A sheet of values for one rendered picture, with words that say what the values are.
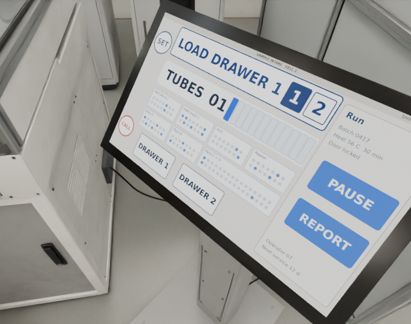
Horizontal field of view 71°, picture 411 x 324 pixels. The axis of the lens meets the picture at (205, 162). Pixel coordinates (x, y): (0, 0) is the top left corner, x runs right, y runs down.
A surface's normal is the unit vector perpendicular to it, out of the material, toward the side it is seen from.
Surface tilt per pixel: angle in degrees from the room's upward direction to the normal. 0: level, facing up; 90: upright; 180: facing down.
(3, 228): 90
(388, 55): 90
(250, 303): 5
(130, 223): 0
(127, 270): 0
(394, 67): 90
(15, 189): 90
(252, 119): 50
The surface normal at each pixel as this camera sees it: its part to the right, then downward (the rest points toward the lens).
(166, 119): -0.49, -0.02
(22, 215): 0.16, 0.73
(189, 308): 0.00, -0.65
